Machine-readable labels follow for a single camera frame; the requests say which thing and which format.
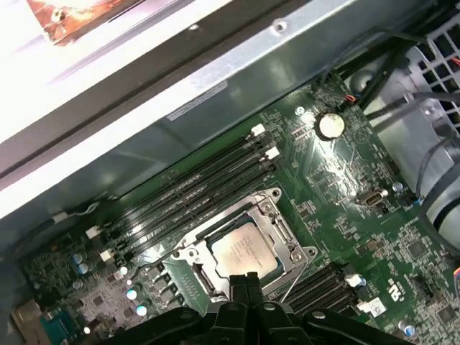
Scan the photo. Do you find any metal locking lever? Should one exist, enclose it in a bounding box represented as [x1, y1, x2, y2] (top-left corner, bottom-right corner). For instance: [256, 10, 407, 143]
[136, 235, 202, 270]
[281, 265, 312, 303]

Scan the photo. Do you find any RAM slot with white clips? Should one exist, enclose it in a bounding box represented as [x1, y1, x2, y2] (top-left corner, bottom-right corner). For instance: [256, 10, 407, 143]
[100, 146, 281, 263]
[86, 124, 266, 240]
[283, 272, 362, 310]

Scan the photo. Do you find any blue serial port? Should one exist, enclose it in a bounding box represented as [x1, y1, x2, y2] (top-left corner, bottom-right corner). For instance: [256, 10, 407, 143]
[39, 312, 84, 345]

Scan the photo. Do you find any internal USB port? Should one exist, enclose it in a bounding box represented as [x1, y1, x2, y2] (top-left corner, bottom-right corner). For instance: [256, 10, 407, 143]
[358, 193, 388, 208]

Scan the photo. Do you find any silver CPU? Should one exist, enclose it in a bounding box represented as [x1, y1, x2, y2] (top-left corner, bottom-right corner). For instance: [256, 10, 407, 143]
[210, 221, 280, 280]

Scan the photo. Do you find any brown square base plate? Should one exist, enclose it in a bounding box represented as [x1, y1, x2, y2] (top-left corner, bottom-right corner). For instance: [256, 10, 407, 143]
[27, 0, 147, 47]

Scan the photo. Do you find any black RAM slot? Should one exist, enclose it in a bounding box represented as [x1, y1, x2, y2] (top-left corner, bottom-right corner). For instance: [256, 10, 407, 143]
[95, 138, 270, 251]
[114, 161, 281, 267]
[298, 287, 360, 319]
[267, 264, 348, 299]

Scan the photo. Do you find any white wire connector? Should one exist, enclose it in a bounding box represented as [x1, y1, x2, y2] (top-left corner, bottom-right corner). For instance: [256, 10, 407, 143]
[50, 201, 100, 226]

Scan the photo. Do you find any coin cell battery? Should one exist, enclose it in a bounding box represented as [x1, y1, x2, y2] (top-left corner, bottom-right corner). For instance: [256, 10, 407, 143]
[315, 110, 346, 141]

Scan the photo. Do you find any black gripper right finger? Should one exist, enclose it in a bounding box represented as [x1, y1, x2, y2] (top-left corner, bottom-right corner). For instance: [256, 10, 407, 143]
[247, 272, 403, 345]

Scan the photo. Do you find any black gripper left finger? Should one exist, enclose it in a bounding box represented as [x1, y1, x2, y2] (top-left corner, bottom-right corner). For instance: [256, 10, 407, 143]
[114, 275, 249, 345]

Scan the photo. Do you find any CPU socket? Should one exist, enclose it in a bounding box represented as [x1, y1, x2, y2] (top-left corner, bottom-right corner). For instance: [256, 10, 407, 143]
[168, 186, 316, 301]

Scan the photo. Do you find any green motherboard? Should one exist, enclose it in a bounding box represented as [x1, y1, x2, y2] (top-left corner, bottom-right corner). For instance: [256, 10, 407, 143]
[14, 68, 460, 345]

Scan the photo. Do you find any black PC case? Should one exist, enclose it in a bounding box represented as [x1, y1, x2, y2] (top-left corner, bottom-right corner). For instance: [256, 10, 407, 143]
[0, 0, 460, 345]

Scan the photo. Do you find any metal socket cover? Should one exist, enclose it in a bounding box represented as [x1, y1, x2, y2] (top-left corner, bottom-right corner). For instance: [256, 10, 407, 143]
[190, 203, 306, 288]

